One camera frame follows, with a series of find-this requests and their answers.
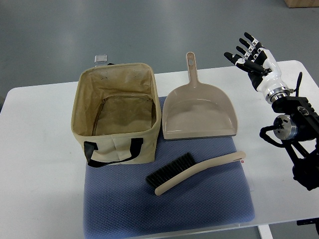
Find blue textured mat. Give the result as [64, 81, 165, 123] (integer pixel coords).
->
[83, 135, 255, 239]

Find beige plastic dustpan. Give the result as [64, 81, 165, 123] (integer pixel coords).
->
[161, 52, 238, 140]

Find beige hand broom black bristles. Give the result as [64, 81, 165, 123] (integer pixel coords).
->
[146, 151, 246, 196]

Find brown cardboard box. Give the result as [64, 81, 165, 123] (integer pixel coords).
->
[284, 0, 319, 8]

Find black table control panel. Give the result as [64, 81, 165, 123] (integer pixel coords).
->
[297, 218, 319, 226]

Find beige fabric bag black handles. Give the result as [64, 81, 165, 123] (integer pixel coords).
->
[71, 63, 161, 168]

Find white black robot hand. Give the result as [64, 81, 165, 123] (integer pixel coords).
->
[224, 32, 291, 104]

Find white table leg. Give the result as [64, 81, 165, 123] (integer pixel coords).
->
[258, 225, 273, 239]

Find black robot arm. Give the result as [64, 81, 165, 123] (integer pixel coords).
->
[260, 73, 319, 191]

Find small silver floor plate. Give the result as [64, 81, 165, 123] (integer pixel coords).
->
[94, 54, 107, 64]

